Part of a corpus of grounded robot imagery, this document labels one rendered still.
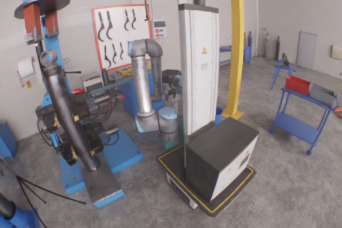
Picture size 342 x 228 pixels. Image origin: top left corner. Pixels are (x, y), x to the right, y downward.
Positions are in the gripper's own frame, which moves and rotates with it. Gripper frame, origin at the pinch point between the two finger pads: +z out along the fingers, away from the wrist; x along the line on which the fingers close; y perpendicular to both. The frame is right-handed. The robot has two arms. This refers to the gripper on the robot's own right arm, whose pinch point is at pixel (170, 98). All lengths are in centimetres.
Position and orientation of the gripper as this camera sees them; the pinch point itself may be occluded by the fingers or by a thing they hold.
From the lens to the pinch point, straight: 192.9
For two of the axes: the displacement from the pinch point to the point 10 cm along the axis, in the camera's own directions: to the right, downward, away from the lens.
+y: 6.3, 6.3, -4.5
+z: -3.0, 7.3, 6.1
